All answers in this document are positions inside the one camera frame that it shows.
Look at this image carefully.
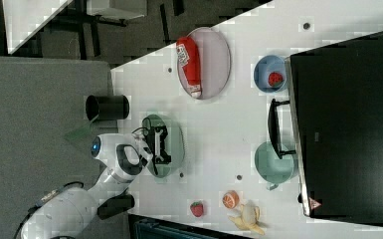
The green plastic spatula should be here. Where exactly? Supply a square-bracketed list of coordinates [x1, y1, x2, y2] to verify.
[64, 116, 97, 143]

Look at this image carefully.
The black cylinder cup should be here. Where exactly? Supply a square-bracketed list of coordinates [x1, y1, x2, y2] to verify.
[97, 194, 135, 220]

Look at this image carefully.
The peeled banana toy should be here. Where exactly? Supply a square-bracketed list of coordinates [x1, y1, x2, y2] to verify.
[228, 204, 265, 235]

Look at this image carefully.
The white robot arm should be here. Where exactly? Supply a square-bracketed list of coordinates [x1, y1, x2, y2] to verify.
[20, 124, 184, 239]

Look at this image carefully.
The teal green mug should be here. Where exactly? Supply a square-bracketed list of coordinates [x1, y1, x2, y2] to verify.
[254, 141, 297, 190]

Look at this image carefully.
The black cylinder container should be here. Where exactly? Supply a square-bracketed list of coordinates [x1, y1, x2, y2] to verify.
[86, 96, 129, 120]

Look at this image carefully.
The red ketchup bottle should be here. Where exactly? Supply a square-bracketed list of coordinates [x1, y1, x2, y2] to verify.
[176, 37, 202, 99]

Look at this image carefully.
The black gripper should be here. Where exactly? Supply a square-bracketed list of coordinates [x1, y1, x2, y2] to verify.
[143, 125, 171, 164]

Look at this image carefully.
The red strawberry toy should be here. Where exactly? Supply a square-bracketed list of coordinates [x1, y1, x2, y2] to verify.
[190, 201, 204, 217]

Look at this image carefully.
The orange half toy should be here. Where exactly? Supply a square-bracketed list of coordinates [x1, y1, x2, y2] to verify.
[222, 190, 240, 209]

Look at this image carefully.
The blue plastic cup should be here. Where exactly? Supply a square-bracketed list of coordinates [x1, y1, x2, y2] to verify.
[253, 55, 287, 93]

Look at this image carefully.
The green plastic strainer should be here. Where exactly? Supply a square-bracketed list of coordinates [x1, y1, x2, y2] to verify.
[141, 114, 185, 178]

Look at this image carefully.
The small red strawberry in cup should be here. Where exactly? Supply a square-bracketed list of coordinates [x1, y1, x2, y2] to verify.
[268, 72, 284, 88]

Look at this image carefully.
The black toaster oven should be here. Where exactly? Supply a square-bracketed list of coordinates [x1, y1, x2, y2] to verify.
[268, 31, 383, 226]

